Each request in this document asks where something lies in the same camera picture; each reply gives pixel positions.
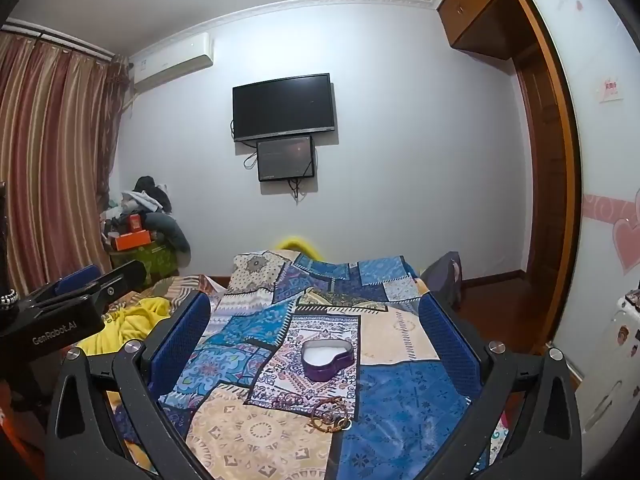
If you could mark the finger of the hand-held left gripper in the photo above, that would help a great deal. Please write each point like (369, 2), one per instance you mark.
(122, 277)
(75, 278)

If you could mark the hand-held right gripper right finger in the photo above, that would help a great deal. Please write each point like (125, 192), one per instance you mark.
(452, 345)

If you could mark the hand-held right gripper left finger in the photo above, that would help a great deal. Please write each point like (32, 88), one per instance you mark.
(182, 340)

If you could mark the purple heart-shaped tin box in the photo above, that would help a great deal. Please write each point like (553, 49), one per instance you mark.
(325, 372)

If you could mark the green patterned cloth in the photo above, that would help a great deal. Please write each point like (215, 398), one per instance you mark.
(155, 261)

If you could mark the orange box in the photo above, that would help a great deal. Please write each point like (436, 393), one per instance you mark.
(131, 241)

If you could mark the yellow blanket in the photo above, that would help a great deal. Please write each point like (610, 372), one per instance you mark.
(130, 320)

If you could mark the brown patterned bedsheet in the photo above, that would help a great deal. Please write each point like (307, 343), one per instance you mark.
(170, 287)

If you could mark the small red box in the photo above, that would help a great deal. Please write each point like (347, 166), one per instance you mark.
(134, 222)

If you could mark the grey bag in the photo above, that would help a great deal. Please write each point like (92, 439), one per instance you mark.
(445, 275)

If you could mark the blue patchwork blanket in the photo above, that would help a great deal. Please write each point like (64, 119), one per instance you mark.
(400, 395)

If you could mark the pile of clothes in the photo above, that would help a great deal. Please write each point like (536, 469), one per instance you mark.
(150, 202)

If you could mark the striped red curtain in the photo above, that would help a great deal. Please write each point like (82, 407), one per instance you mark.
(50, 160)

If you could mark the yellow plush object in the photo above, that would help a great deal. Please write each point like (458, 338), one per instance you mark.
(295, 246)

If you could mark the brown wooden door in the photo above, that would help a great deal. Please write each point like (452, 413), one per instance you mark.
(542, 185)

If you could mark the pink heart sticker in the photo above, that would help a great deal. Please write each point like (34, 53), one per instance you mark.
(627, 240)

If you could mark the white air conditioner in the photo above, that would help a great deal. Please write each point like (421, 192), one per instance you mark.
(170, 62)

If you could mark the white wardrobe sliding door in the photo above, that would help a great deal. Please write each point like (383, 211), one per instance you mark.
(590, 160)

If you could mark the small pink paper sticker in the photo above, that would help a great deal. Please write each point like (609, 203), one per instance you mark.
(610, 91)

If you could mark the wooden overhead cabinet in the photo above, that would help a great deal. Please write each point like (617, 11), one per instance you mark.
(475, 15)

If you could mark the small black wall monitor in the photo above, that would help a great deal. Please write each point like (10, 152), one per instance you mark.
(285, 158)

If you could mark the black wall television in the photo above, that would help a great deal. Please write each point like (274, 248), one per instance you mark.
(282, 107)

